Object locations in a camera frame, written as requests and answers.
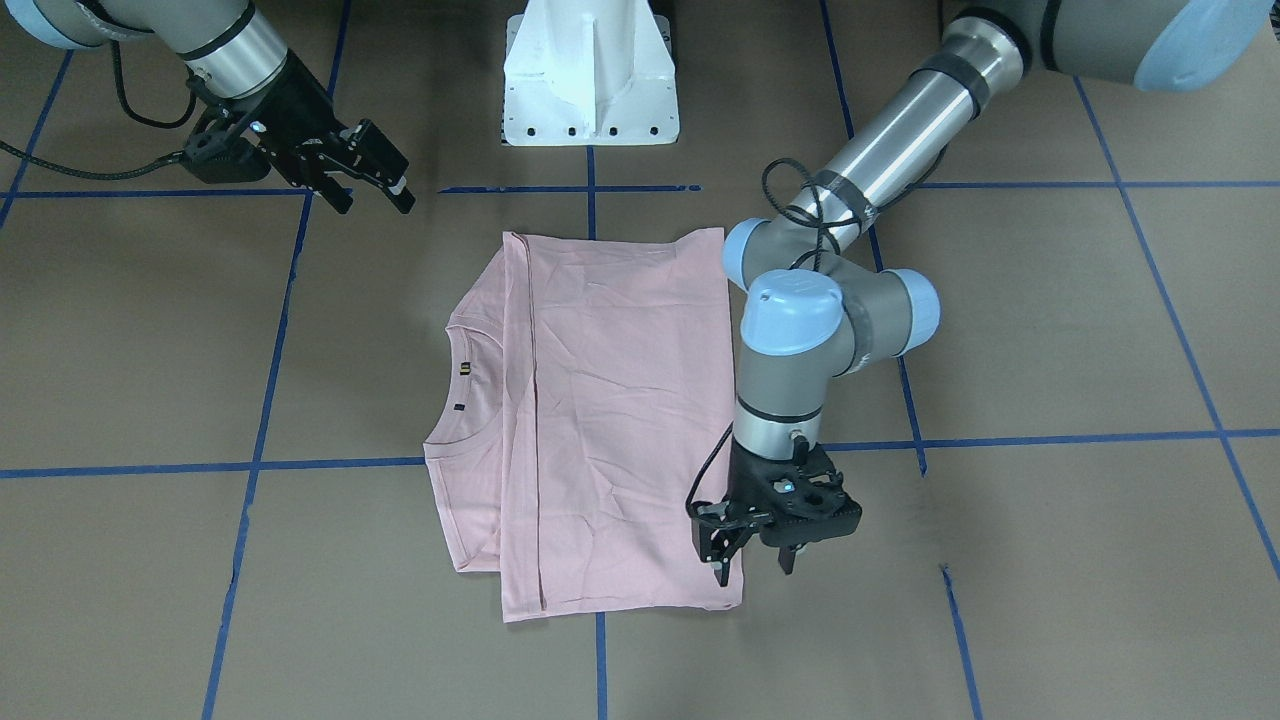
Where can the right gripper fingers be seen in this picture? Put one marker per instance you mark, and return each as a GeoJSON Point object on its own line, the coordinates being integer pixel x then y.
{"type": "Point", "coordinates": [364, 153]}

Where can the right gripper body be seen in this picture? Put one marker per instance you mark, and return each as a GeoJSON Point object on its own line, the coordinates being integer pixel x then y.
{"type": "Point", "coordinates": [291, 113]}

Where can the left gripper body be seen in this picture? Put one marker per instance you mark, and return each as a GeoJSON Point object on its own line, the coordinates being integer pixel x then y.
{"type": "Point", "coordinates": [741, 482]}

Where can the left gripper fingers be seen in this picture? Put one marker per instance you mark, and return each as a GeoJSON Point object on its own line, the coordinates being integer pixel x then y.
{"type": "Point", "coordinates": [719, 535]}

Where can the pink Snoopy t-shirt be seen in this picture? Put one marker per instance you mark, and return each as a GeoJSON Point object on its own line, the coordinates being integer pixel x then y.
{"type": "Point", "coordinates": [590, 380]}

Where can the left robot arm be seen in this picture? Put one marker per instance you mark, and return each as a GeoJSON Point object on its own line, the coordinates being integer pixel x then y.
{"type": "Point", "coordinates": [1082, 337]}

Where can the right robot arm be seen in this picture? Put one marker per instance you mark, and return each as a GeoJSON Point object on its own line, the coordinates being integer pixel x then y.
{"type": "Point", "coordinates": [230, 49]}

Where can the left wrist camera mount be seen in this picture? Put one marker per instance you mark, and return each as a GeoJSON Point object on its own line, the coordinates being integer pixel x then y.
{"type": "Point", "coordinates": [809, 508]}

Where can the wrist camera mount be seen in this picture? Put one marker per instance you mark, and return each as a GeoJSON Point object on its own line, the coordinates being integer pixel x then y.
{"type": "Point", "coordinates": [809, 508]}
{"type": "Point", "coordinates": [216, 152]}

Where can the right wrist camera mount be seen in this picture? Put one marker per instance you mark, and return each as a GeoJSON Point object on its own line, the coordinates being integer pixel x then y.
{"type": "Point", "coordinates": [216, 152]}

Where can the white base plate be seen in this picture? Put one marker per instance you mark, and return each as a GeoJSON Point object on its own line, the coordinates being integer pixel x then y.
{"type": "Point", "coordinates": [590, 73]}

